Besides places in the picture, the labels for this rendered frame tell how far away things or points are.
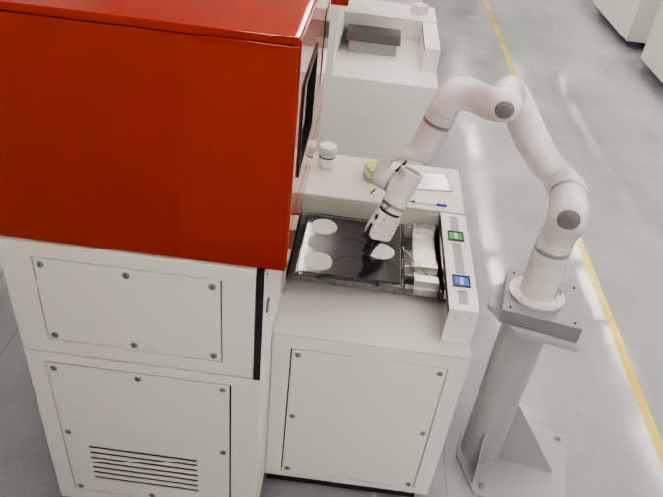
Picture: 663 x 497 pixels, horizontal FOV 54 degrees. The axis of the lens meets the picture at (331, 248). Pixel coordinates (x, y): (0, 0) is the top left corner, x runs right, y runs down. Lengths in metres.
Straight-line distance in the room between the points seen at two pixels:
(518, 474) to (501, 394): 0.46
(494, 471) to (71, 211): 1.96
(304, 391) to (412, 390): 0.36
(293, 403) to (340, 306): 0.38
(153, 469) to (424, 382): 0.96
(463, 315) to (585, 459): 1.23
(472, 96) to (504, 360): 0.98
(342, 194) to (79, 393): 1.14
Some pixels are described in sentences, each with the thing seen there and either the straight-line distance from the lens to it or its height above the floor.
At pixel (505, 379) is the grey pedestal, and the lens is 2.50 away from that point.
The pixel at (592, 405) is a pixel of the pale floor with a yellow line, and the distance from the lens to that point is 3.32.
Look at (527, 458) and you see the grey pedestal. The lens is 2.91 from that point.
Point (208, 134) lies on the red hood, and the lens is 1.47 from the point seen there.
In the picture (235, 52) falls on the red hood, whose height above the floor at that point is 1.77.
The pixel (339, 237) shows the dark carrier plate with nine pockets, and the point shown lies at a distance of 2.34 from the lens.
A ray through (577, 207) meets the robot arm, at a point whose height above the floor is 1.28.
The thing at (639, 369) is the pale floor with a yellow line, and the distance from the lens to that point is 3.63.
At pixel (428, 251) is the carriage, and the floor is 0.88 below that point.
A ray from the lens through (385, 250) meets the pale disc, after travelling 2.31.
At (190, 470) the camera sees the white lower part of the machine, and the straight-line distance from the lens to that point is 2.33.
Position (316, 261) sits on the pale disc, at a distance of 2.21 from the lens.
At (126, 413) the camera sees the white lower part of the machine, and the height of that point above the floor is 0.59.
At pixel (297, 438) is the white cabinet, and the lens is 2.42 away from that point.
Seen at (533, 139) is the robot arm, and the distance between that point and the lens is 2.03.
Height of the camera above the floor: 2.24
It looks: 36 degrees down
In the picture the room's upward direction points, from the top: 7 degrees clockwise
